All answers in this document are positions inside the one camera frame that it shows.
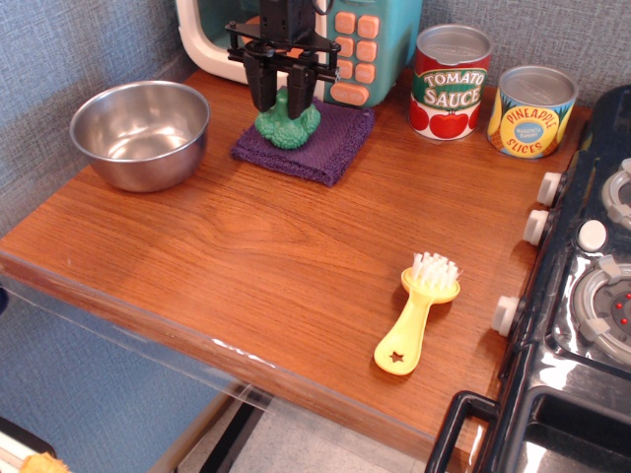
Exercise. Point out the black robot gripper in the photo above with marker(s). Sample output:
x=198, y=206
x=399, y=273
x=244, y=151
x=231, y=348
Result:
x=286, y=39

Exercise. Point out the green toy broccoli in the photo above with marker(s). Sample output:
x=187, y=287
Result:
x=284, y=132

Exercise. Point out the purple folded towel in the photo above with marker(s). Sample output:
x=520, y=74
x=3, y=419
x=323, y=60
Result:
x=325, y=156

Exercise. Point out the toy microwave teal and white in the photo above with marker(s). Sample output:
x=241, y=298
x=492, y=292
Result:
x=377, y=39

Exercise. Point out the stainless steel bowl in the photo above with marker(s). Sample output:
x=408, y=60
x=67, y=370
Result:
x=143, y=137

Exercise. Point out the tomato sauce can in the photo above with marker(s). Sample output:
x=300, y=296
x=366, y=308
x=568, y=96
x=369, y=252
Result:
x=450, y=73

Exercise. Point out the pineapple slices can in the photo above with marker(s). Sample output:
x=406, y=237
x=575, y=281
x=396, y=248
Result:
x=531, y=111

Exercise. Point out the yellow toy brush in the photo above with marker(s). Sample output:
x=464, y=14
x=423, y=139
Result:
x=432, y=279

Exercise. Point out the grey stove knob upper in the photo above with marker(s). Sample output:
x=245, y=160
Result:
x=548, y=188

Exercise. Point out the grey stove knob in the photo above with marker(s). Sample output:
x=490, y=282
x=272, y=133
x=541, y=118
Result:
x=548, y=188
x=535, y=225
x=504, y=314

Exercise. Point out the grey stove knob middle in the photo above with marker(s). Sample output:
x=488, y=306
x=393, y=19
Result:
x=535, y=225

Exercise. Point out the grey stove knob lower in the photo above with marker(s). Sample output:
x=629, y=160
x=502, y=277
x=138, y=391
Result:
x=504, y=314

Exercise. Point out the black toy stove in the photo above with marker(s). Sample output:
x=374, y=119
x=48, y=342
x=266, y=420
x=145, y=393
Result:
x=564, y=402

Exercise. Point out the orange plush object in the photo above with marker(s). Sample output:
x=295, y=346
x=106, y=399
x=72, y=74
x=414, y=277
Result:
x=43, y=463

